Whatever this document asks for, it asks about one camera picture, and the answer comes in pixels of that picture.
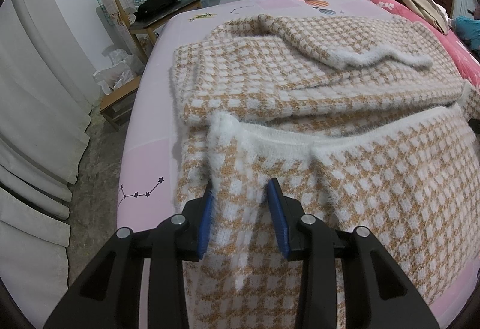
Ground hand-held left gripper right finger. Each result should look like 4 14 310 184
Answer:
266 178 440 329

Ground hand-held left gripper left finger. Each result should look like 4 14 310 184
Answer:
43 181 215 329

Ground beige white checked knit coat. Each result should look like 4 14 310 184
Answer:
169 14 480 329

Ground pink floral blanket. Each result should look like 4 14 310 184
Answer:
335 0 480 97

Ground pink printed bed sheet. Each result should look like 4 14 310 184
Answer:
116 0 480 329

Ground small wooden stool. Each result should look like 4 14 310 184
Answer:
99 75 143 131

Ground clear plastic bags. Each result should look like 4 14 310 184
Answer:
93 46 145 95

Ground white curtain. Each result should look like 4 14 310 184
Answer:
0 0 94 315

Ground black bag on chair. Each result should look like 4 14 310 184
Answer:
133 0 181 23

